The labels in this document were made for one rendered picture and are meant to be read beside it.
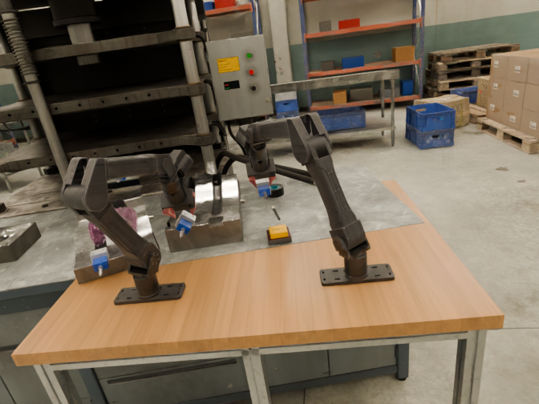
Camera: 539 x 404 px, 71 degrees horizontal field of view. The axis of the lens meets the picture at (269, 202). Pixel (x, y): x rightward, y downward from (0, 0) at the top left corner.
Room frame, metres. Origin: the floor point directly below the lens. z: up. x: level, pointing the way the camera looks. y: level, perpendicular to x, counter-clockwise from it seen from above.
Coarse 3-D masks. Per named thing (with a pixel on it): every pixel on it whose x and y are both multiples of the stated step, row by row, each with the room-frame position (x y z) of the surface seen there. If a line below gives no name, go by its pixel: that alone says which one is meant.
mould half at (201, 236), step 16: (224, 176) 1.52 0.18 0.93; (208, 192) 1.42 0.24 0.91; (224, 192) 1.42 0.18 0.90; (240, 192) 1.60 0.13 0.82; (208, 208) 1.31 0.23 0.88; (224, 208) 1.28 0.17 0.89; (240, 208) 1.34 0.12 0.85; (192, 224) 1.18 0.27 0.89; (208, 224) 1.17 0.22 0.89; (224, 224) 1.17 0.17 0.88; (240, 224) 1.17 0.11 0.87; (176, 240) 1.16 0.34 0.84; (192, 240) 1.17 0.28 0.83; (208, 240) 1.17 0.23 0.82; (224, 240) 1.17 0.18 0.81; (240, 240) 1.17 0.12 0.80
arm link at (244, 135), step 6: (240, 126) 1.28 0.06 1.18; (246, 126) 1.29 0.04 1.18; (240, 132) 1.29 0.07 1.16; (246, 132) 1.19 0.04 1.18; (252, 132) 1.18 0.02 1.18; (240, 138) 1.27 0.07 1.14; (246, 138) 1.20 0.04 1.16; (252, 138) 1.18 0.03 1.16; (246, 144) 1.26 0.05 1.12; (252, 144) 1.19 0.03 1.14
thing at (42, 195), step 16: (224, 160) 2.28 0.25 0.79; (48, 176) 2.50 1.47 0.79; (192, 176) 2.05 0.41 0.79; (32, 192) 2.18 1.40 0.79; (48, 192) 2.15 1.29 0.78; (144, 192) 1.89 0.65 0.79; (160, 192) 1.87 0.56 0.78; (16, 208) 1.92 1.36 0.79; (32, 208) 1.88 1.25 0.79; (48, 208) 1.85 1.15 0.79; (64, 208) 1.85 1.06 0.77
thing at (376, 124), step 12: (372, 72) 4.57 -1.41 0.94; (384, 72) 4.55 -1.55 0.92; (396, 72) 4.54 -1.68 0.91; (276, 84) 5.32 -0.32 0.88; (288, 84) 4.68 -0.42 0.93; (300, 84) 4.67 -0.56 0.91; (312, 84) 4.65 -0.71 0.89; (324, 84) 4.63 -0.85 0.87; (336, 84) 4.62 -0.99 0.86; (372, 120) 5.08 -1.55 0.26; (384, 120) 4.97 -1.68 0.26; (336, 132) 4.73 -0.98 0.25; (348, 132) 4.64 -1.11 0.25; (360, 132) 4.62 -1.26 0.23; (384, 132) 5.17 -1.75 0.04
